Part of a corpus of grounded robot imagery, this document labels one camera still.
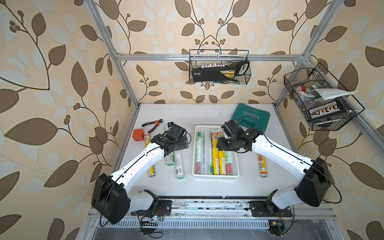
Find green tool case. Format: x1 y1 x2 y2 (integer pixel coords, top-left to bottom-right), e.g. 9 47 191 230
232 104 270 133

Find socket bit set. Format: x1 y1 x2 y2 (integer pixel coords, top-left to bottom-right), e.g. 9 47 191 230
304 101 348 121

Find black yellow tool box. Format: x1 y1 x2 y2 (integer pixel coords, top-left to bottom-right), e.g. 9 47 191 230
190 60 251 84

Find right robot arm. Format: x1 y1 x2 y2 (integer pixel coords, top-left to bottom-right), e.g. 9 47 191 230
215 120 334 210

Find wire basket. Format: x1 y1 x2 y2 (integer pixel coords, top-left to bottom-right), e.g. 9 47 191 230
189 49 252 85
284 63 365 131

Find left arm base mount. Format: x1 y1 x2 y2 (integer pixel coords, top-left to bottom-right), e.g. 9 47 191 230
131 199 172 217

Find white green wrap roll long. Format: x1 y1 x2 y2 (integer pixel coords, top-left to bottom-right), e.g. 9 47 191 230
174 150 185 180

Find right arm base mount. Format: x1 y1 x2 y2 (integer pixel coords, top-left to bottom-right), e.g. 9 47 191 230
249 201 293 218

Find right wire basket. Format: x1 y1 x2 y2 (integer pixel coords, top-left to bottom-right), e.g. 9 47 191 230
284 63 365 131

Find orange black pliers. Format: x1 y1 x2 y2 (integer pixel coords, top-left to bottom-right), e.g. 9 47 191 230
142 119 164 134

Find white plastic basket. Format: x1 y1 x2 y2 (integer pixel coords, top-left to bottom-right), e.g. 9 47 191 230
192 125 240 179

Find red cube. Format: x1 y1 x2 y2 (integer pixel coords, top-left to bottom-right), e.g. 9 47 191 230
132 129 145 142

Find back wire basket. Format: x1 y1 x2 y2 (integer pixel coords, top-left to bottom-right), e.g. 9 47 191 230
189 49 252 85

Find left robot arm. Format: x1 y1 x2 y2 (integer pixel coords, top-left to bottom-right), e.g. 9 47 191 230
91 124 192 225

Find white paper bundle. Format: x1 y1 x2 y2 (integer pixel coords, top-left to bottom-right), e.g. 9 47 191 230
309 89 359 100

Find white wrap roll red label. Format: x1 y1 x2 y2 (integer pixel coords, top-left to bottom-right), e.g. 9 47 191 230
195 131 203 174

